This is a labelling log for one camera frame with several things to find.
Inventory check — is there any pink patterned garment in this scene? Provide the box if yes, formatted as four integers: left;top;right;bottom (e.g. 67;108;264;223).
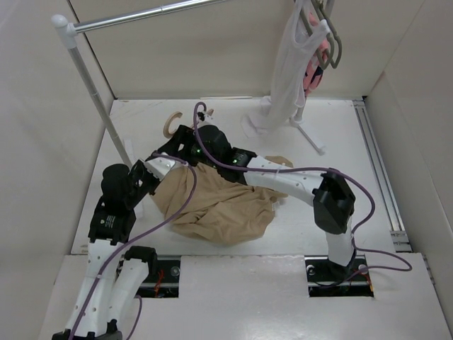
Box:
301;10;329;98

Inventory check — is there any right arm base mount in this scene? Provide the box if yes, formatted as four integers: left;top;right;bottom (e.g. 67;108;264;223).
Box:
304;255;374;298

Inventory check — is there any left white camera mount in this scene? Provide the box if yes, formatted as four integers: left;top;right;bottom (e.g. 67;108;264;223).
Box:
144;155;187;181

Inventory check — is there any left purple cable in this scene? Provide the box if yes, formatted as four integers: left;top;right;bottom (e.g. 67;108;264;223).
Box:
67;152;199;340

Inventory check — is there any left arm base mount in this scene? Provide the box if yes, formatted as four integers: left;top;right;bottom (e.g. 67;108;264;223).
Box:
137;255;181;298

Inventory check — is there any purple cable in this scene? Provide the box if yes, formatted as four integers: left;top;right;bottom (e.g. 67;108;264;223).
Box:
193;102;413;288
67;152;199;340

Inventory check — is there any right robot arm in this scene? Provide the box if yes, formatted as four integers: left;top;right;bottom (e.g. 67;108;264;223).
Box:
145;125;356;279

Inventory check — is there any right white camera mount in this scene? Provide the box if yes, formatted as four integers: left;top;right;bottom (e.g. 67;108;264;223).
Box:
197;109;214;123

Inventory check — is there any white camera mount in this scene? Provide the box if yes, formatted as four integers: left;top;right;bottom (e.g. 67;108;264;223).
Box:
197;109;214;123
144;155;187;181

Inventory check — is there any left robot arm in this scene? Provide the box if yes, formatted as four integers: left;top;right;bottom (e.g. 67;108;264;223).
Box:
53;160;160;339

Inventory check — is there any white clothes rack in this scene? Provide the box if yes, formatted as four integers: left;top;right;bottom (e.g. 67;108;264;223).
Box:
51;1;346;180

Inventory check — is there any wooden clothes hanger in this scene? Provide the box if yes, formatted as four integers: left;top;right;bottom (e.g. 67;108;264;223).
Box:
163;111;214;140

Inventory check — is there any aluminium rail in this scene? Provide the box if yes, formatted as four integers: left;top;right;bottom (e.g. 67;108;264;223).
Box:
352;99;413;253

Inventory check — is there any white tank top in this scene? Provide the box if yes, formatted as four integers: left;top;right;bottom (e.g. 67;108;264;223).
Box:
241;1;331;137

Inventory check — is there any beige t shirt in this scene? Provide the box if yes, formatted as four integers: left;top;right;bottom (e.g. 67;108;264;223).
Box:
152;163;288;246

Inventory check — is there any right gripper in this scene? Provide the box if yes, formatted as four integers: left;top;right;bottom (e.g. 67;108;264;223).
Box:
158;123;221;169

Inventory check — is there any grey clothes hanger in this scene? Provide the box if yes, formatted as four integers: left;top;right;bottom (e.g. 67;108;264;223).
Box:
311;0;343;70

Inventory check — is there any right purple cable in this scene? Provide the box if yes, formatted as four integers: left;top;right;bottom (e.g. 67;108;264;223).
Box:
193;102;413;288

